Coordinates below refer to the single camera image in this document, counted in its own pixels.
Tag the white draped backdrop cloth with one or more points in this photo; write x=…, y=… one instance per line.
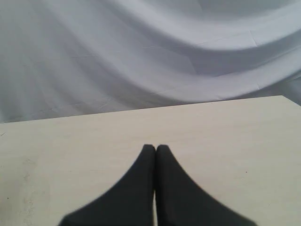
x=71, y=57

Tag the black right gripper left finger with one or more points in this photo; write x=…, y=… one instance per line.
x=128, y=203

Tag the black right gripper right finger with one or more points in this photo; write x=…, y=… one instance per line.
x=181, y=202

